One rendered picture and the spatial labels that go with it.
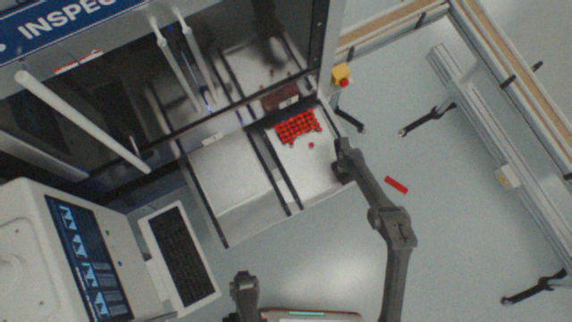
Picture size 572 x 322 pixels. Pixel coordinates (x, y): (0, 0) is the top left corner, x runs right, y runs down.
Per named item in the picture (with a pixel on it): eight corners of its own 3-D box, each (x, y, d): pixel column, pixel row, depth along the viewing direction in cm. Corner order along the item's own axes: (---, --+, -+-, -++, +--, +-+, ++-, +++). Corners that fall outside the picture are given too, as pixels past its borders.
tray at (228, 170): (182, 146, 188) (180, 143, 184) (237, 120, 190) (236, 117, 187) (215, 216, 180) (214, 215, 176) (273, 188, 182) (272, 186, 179)
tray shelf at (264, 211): (173, 152, 189) (172, 151, 187) (315, 84, 196) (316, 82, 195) (220, 253, 178) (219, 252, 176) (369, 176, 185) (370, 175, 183)
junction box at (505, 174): (492, 171, 226) (500, 167, 218) (500, 167, 227) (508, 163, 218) (505, 191, 224) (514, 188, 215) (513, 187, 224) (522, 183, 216)
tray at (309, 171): (264, 132, 189) (264, 130, 185) (318, 106, 191) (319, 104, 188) (300, 202, 181) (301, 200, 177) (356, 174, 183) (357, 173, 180)
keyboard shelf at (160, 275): (121, 229, 189) (118, 228, 186) (180, 199, 192) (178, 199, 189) (161, 327, 178) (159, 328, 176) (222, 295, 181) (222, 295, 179)
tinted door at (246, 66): (212, 113, 156) (166, 20, 99) (318, 63, 161) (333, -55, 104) (213, 114, 156) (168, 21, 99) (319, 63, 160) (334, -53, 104)
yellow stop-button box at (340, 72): (325, 73, 187) (327, 65, 180) (340, 66, 188) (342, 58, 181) (334, 88, 185) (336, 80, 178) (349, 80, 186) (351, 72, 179)
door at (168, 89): (88, 172, 151) (-34, 108, 94) (211, 114, 156) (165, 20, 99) (89, 173, 151) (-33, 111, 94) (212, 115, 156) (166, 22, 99)
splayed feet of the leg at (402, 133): (394, 131, 281) (399, 122, 267) (460, 97, 286) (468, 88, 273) (400, 140, 279) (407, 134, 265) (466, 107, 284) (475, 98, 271)
